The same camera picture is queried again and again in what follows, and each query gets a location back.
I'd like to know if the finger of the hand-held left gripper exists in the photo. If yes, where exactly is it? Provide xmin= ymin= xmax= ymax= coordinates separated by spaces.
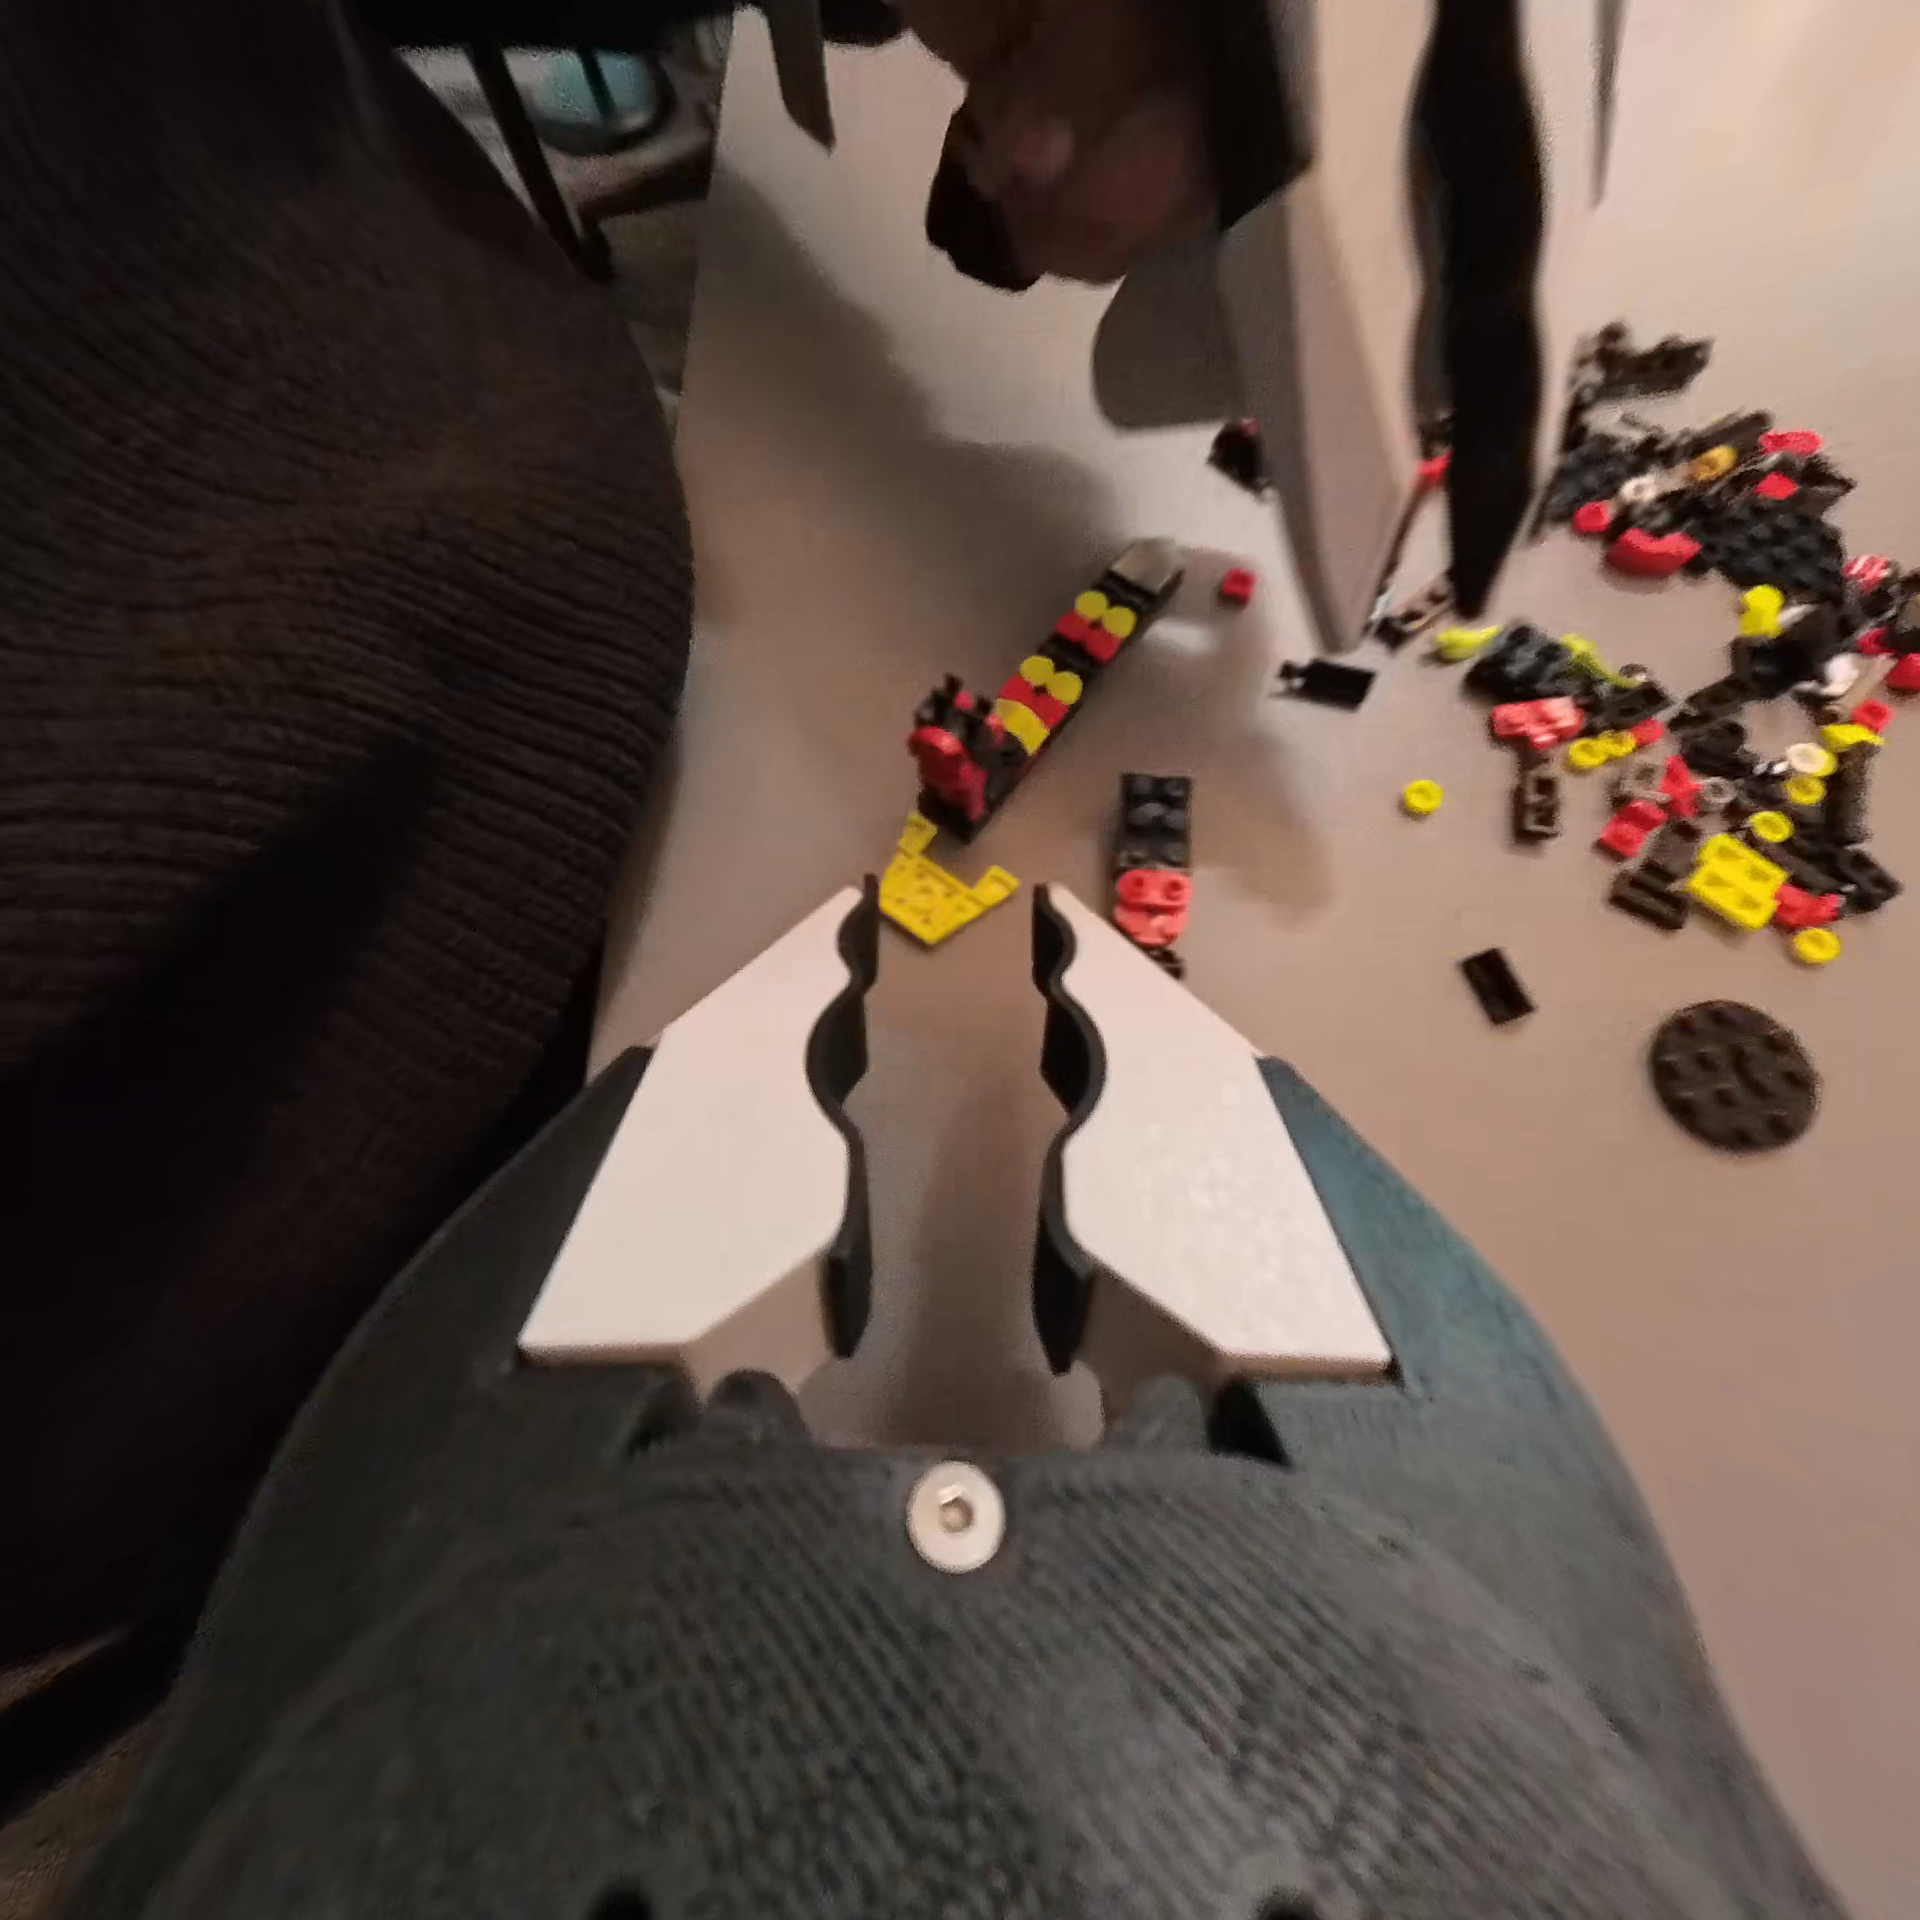
xmin=1480 ymin=0 xmax=1631 ymax=616
xmin=1228 ymin=0 xmax=1482 ymax=655

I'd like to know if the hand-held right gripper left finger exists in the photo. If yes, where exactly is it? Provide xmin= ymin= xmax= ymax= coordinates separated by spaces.
xmin=514 ymin=885 xmax=877 ymax=1368

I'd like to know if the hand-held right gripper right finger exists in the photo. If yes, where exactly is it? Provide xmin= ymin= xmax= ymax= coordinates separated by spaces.
xmin=1031 ymin=885 xmax=1396 ymax=1380

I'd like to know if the yellow wedge lego plate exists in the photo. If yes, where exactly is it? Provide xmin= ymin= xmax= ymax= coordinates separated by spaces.
xmin=877 ymin=814 xmax=1021 ymax=950

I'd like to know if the pile of lego pieces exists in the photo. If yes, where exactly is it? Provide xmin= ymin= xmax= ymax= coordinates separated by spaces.
xmin=1358 ymin=318 xmax=1920 ymax=971

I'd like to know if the small black red lego assembly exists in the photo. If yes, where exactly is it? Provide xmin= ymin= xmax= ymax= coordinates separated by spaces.
xmin=1112 ymin=775 xmax=1199 ymax=978

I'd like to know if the long black red yellow lego assembly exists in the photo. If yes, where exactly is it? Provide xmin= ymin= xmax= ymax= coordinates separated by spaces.
xmin=911 ymin=540 xmax=1191 ymax=844

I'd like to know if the black round lego plate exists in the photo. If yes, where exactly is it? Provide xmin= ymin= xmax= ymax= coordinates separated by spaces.
xmin=1647 ymin=1002 xmax=1822 ymax=1152

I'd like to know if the person's left hand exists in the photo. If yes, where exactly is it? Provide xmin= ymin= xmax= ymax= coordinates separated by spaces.
xmin=911 ymin=0 xmax=1205 ymax=283

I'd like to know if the person's dark knit sweater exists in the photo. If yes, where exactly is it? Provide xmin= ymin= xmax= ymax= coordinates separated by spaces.
xmin=0 ymin=0 xmax=697 ymax=1696

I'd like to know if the dark metal frame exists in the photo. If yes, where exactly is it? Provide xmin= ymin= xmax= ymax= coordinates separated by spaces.
xmin=451 ymin=38 xmax=719 ymax=288

